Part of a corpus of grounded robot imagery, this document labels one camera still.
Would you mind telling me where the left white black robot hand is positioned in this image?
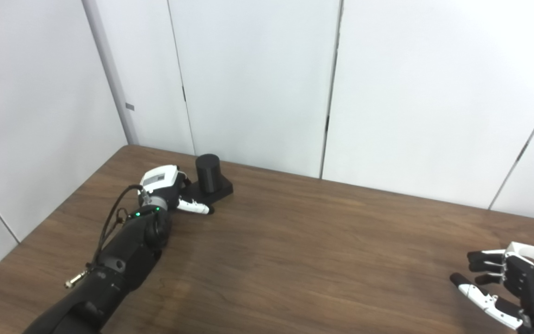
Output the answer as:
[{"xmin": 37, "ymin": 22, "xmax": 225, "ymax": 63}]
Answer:
[{"xmin": 138, "ymin": 165, "xmax": 215, "ymax": 215}]

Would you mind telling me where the black peg with square base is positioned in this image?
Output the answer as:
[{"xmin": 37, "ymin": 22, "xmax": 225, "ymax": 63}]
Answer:
[{"xmin": 181, "ymin": 154, "xmax": 234, "ymax": 205}]

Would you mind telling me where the white square piece with hole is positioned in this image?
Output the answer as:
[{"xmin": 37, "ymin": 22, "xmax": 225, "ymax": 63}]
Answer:
[{"xmin": 504, "ymin": 242, "xmax": 534, "ymax": 281}]

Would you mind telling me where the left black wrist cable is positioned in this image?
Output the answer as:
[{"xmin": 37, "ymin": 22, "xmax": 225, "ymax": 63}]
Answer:
[{"xmin": 65, "ymin": 185, "xmax": 146, "ymax": 288}]

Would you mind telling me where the grey partition post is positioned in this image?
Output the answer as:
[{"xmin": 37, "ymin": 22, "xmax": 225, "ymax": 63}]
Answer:
[{"xmin": 82, "ymin": 0, "xmax": 139, "ymax": 145}]

